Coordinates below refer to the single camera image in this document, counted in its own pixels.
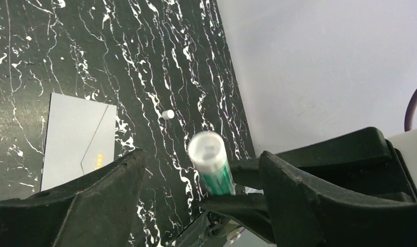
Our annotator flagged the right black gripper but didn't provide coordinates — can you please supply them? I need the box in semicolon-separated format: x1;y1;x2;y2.
230;127;417;203

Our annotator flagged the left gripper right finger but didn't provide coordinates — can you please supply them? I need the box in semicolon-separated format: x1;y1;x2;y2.
259;151;417;246

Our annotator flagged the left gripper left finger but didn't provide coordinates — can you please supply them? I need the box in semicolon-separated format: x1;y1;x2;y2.
0;149;146;246

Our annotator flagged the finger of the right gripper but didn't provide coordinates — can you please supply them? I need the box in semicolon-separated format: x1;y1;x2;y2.
199;194;275;244

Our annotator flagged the green white glue stick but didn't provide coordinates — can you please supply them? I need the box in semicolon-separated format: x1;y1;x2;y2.
188;131;236;196

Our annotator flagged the white glue stick cap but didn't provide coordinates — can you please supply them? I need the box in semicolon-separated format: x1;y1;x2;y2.
161;110;175;120

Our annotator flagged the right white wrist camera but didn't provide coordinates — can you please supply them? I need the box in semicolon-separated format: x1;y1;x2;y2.
388;129;417;189

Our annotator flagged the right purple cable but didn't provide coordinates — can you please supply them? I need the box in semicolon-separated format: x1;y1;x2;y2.
404;76;417;133

